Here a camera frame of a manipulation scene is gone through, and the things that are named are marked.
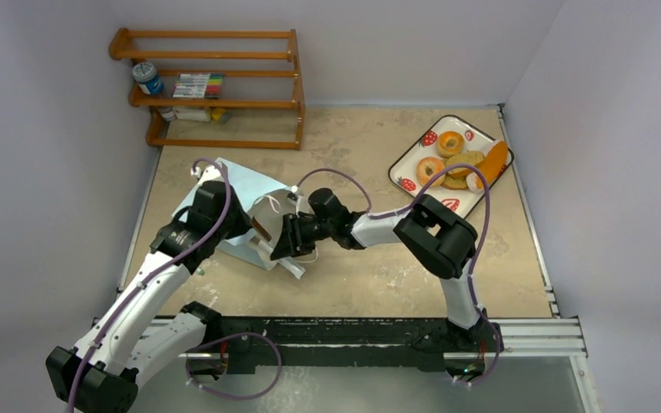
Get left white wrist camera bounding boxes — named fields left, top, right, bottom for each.
left=196, top=178, right=225, bottom=198

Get blue lidded jar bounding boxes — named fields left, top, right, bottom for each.
left=132, top=61, right=164, bottom=95

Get small white box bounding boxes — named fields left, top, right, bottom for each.
left=173, top=107, right=212, bottom=122

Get brown fake bread piece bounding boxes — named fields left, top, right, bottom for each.
left=442, top=175, right=468, bottom=190

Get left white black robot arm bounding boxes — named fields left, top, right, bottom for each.
left=46, top=180, right=251, bottom=412

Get light blue paper bag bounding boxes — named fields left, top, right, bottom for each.
left=173, top=157, right=290, bottom=271

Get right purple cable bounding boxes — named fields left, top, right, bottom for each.
left=293, top=163, right=503, bottom=389

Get metal tongs with white handle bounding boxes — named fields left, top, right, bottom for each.
left=248, top=218, right=306, bottom=280

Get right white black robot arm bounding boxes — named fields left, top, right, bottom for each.
left=270, top=188, right=483, bottom=350

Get white orange fake bread slice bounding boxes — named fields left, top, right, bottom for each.
left=466, top=140, right=509, bottom=192

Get purple cable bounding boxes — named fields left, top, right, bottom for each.
left=293, top=163, right=503, bottom=389
left=65, top=158, right=282, bottom=413

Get small yellow block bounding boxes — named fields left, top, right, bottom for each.
left=210, top=108, right=232, bottom=125

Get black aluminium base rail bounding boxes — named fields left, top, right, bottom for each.
left=82, top=316, right=588, bottom=378

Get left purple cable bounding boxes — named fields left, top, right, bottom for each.
left=65, top=158, right=282, bottom=413

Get orange fake bread ring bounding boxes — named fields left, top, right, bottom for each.
left=436, top=130, right=466, bottom=159

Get orange wooden shelf rack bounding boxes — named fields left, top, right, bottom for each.
left=108, top=28, right=306, bottom=150

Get box of coloured markers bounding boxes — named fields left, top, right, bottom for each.
left=172, top=73, right=225, bottom=99

